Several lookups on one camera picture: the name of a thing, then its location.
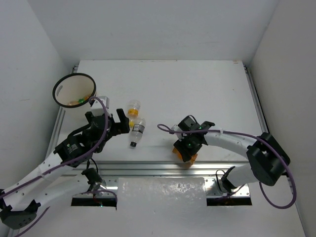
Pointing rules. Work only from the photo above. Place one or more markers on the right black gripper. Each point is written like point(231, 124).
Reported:
point(180, 145)

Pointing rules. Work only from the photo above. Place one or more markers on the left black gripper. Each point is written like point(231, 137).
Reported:
point(114, 127)

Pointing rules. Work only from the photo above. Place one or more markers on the orange juice bottle barcode label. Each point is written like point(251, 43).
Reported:
point(179, 156)

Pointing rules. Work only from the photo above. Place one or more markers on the orange juice bottle floral label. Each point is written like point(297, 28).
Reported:
point(73, 103)

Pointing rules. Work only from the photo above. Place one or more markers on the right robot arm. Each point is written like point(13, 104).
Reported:
point(267, 161)

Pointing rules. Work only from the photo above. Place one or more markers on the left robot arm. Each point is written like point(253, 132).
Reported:
point(21, 202)

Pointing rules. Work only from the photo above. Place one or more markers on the white bin with black rim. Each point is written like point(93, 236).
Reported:
point(72, 88)

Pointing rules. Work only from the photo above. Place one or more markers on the clear bottle black label front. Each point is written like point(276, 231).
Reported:
point(137, 131)

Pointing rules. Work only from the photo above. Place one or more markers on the clear bottle yellow label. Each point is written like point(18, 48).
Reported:
point(133, 108)

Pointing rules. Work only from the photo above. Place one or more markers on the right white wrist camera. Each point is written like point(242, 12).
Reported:
point(176, 130)

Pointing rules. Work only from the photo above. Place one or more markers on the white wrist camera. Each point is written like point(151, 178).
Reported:
point(176, 130)
point(99, 105)

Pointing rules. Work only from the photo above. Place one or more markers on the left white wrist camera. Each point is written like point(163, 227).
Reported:
point(99, 105)

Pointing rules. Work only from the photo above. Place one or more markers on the aluminium front rail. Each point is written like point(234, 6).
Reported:
point(162, 169)

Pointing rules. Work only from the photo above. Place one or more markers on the aluminium rail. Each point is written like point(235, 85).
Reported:
point(53, 138)
point(162, 169)
point(256, 100)

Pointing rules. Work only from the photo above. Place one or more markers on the aluminium left side rail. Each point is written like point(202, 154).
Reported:
point(53, 138)

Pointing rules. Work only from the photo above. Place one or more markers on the aluminium right side rail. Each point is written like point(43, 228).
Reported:
point(256, 100)

